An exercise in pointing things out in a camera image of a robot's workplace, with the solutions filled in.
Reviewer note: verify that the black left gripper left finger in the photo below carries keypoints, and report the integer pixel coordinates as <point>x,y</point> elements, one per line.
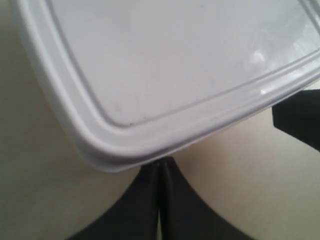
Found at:
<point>134,216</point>

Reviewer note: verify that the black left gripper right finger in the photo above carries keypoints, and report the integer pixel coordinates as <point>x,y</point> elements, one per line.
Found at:
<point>183,213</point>

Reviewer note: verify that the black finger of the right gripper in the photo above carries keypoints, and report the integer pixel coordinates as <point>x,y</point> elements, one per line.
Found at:
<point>299,117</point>

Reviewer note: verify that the white lidded plastic container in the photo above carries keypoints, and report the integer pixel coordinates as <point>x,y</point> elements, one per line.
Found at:
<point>132,81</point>

